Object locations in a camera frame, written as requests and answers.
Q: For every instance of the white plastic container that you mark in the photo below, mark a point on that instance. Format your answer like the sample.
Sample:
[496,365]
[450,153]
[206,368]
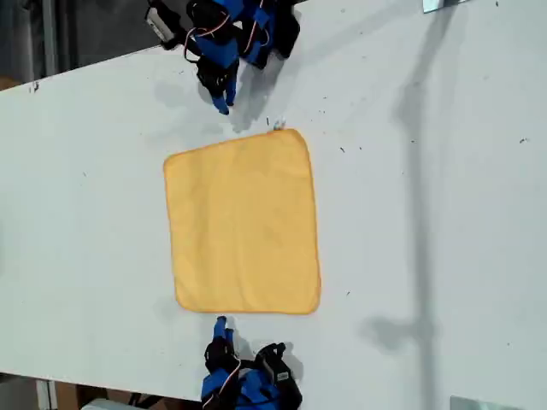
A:
[102,405]

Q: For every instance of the yellow square microfiber towel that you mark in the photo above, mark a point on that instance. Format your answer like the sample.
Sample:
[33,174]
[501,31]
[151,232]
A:
[243,222]

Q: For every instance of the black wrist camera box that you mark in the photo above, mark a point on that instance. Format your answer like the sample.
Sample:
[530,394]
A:
[160,21]
[280,371]

